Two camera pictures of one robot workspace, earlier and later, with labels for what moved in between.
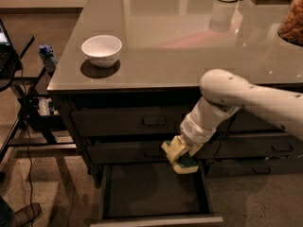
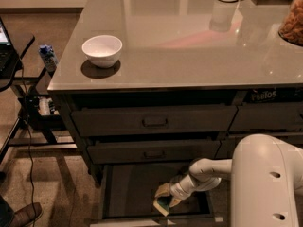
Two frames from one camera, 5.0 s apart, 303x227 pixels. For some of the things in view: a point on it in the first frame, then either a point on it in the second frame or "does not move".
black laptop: (8, 55) does not move
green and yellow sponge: (186, 165) to (163, 204)
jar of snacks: (291, 28) does not move
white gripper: (196, 130) to (175, 189)
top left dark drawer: (128, 121) does not move
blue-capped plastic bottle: (48, 56) does not move
